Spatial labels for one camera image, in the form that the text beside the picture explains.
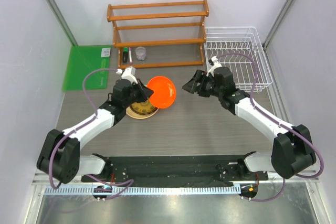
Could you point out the cream yellow plate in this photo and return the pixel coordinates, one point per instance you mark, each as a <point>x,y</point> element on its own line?
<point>134,115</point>

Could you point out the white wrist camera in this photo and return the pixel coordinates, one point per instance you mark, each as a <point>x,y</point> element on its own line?
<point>128,74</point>
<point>214,64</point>

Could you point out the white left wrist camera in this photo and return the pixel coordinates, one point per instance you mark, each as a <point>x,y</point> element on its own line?
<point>128,74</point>

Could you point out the aluminium front rail frame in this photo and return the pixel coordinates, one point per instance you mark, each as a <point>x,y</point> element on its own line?
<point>246,188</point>

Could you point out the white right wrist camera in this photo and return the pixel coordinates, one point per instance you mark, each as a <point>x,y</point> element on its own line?
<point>214,64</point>

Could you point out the olive yellow patterned plate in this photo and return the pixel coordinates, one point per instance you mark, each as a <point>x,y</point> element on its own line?
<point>143,108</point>

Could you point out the pink white marker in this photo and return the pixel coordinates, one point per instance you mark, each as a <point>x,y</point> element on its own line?
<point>130,56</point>

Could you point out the orange wooden shelf rack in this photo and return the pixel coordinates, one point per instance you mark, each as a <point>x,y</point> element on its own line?
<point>199,40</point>

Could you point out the orange plastic plate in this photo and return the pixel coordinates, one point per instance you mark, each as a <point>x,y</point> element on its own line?
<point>164,92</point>

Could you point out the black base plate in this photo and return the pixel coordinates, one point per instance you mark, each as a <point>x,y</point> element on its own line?
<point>200,171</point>

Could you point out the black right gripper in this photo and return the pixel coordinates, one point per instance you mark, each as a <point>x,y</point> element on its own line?
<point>191,86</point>

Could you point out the green plastic mat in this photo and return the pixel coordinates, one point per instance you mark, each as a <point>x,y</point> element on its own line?
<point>82,61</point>

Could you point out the white wire dish rack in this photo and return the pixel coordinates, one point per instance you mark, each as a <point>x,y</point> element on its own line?
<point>240,50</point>

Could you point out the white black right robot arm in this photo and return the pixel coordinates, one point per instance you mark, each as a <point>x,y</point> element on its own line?
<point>292,150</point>

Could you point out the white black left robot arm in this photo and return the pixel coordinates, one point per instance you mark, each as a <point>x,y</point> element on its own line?
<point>60,156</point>

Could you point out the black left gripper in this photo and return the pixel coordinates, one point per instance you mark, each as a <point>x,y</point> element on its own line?
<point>145,92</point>

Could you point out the black green marker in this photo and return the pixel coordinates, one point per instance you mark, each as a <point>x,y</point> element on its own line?
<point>125,55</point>

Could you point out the clear plastic cup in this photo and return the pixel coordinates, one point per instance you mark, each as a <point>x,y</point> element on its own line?
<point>140,53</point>

